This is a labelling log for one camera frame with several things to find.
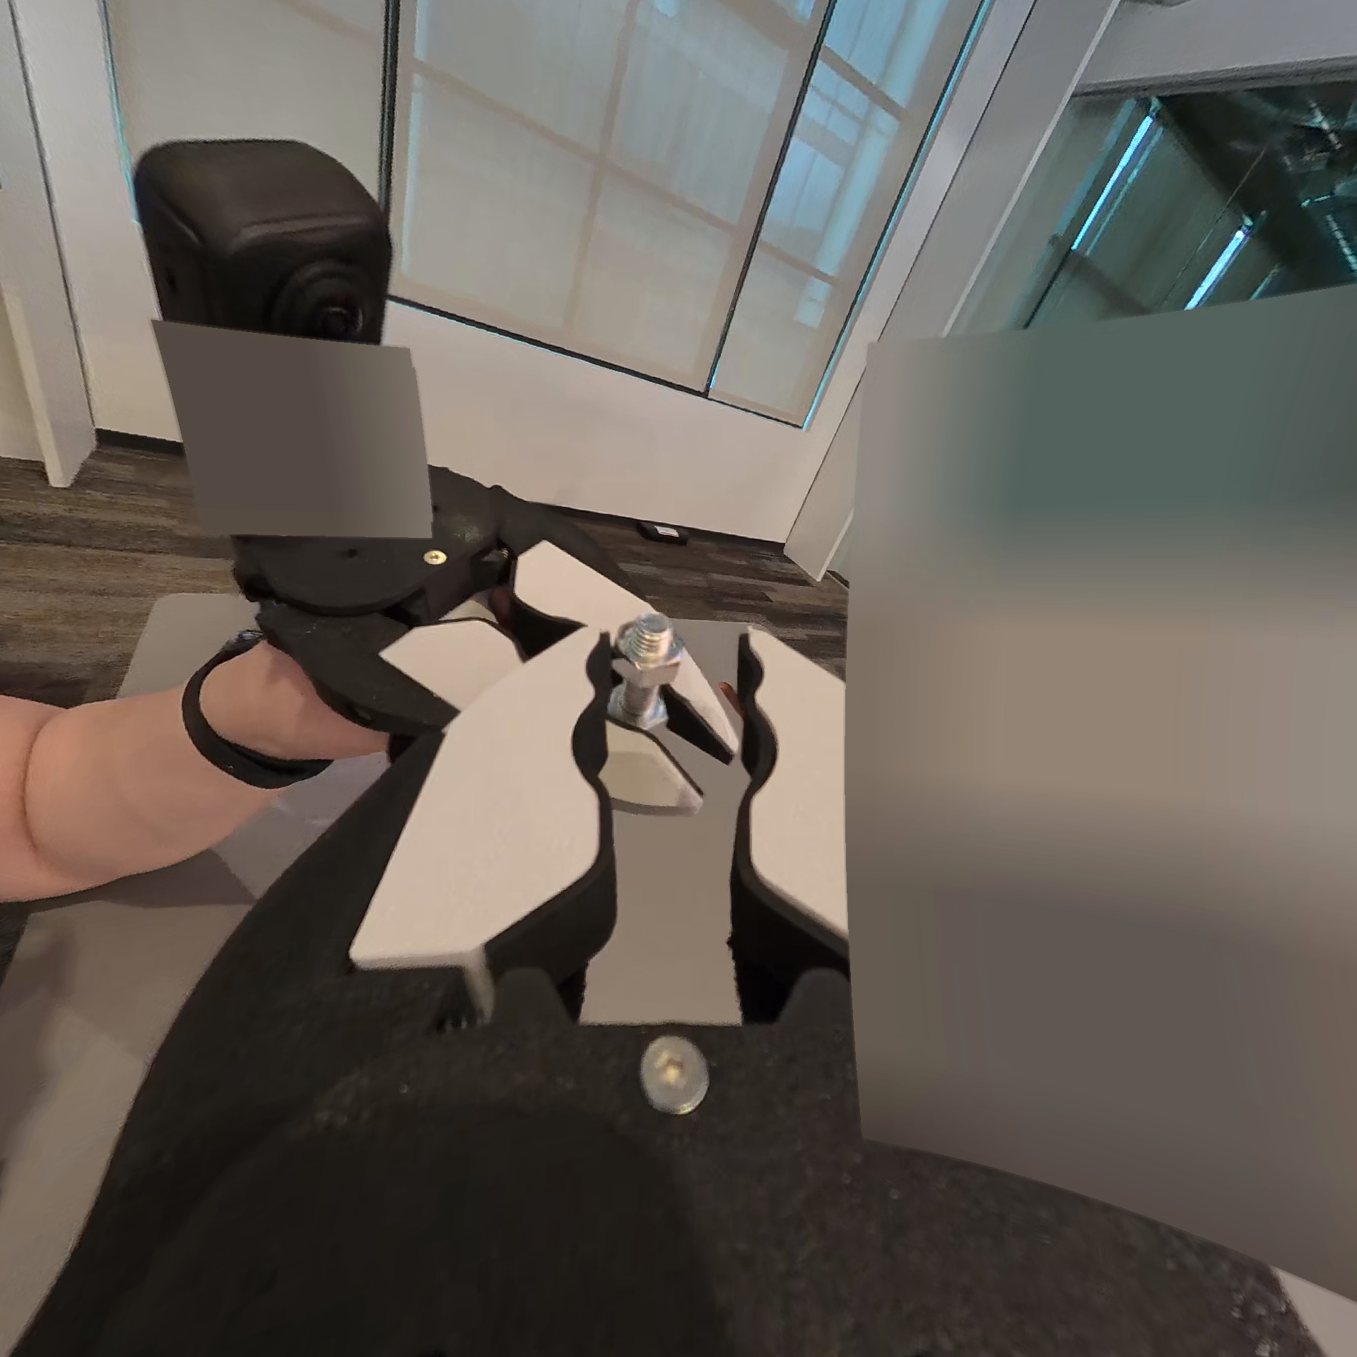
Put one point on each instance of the person's left forearm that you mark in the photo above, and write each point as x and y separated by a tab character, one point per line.
105	795

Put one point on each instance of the small black floor device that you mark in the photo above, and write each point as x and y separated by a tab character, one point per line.
663	531

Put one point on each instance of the silver hex nut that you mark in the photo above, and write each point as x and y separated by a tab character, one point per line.
642	667

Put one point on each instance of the silver hex bolt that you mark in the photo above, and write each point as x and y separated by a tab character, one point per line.
640	694

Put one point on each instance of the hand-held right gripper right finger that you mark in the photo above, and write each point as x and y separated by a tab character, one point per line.
795	783

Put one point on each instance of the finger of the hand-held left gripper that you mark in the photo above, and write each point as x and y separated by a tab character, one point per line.
445	662
562	593

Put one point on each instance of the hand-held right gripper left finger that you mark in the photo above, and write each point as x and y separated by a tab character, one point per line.
498	827

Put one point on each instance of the person's left hand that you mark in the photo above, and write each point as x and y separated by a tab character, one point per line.
286	709

